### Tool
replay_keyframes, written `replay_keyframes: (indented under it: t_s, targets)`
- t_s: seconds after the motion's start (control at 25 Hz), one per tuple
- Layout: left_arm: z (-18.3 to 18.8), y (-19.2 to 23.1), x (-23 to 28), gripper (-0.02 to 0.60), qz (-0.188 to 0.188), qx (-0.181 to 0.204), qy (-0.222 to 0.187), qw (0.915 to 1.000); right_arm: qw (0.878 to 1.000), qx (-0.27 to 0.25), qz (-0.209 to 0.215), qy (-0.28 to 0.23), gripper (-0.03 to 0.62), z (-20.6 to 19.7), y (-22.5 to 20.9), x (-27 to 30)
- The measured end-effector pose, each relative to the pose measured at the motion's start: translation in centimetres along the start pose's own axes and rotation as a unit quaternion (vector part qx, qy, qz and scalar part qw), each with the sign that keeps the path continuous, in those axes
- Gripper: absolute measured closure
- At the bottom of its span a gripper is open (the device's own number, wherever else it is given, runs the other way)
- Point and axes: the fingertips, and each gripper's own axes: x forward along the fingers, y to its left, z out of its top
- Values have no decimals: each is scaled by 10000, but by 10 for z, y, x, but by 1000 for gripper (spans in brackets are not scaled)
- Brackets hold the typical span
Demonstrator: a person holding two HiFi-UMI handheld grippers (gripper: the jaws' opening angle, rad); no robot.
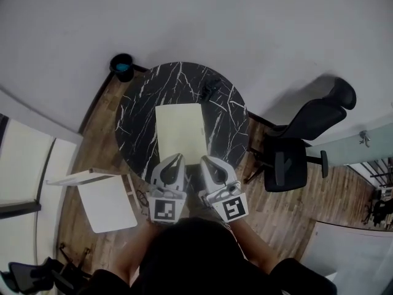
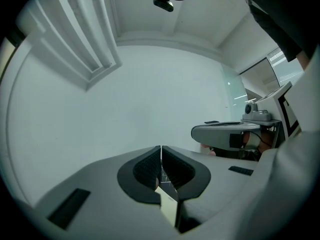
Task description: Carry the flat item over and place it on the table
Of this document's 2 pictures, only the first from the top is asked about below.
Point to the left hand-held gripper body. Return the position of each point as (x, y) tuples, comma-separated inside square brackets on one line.
[(167, 209)]

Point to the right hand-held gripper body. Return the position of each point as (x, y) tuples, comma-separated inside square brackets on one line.
[(228, 206)]

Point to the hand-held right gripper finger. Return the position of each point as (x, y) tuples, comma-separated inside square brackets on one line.
[(207, 177), (228, 172)]

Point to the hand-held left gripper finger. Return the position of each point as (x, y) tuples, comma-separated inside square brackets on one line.
[(158, 171), (181, 174)]

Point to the pale yellow board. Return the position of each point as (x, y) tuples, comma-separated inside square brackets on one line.
[(181, 134)]

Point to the person's right forearm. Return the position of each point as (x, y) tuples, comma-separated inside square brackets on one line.
[(255, 247)]

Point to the person's left forearm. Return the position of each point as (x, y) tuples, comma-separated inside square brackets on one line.
[(135, 257)]

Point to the black marble round table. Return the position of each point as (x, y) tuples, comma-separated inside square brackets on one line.
[(138, 124)]

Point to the black mesh headrest office chair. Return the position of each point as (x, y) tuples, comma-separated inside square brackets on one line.
[(285, 167)]

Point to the white chair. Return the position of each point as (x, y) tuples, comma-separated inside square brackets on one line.
[(107, 204)]

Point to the person's black shirt torso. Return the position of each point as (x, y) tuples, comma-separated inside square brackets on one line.
[(196, 263)]

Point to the black bottle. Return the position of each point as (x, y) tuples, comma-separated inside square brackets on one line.
[(210, 89)]

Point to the black waste bin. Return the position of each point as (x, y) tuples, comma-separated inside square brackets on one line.
[(122, 68)]

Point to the frosted glass door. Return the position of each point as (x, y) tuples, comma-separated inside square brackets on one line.
[(344, 147)]

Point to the white partition panel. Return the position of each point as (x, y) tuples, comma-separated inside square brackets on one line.
[(353, 257)]

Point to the black framed window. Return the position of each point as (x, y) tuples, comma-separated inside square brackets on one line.
[(21, 164)]

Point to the black metal railing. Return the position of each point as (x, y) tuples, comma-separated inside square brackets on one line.
[(377, 172)]

